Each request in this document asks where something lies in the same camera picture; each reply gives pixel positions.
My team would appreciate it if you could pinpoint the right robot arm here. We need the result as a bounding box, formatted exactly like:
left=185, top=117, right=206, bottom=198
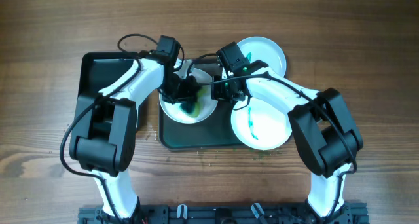
left=208, top=67, right=363, bottom=223

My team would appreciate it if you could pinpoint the small black sponge tray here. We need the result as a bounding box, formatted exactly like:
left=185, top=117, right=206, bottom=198
left=73, top=51, right=143, bottom=135

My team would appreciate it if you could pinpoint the pale blue plate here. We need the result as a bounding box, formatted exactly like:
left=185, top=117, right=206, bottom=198
left=237, top=37, right=287, bottom=77

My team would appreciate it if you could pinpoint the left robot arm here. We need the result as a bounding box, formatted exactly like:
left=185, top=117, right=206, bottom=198
left=60, top=51, right=194, bottom=223

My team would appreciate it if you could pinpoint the white plate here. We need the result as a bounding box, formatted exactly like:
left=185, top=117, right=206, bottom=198
left=230, top=98, right=292, bottom=150
left=159, top=69, right=217, bottom=124

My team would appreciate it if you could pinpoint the green and yellow sponge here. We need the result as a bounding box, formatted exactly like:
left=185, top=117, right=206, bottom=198
left=179, top=87, right=206, bottom=118

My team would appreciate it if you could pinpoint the black rectangular serving tray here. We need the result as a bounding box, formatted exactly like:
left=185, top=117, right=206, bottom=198
left=158, top=57, right=292, bottom=150

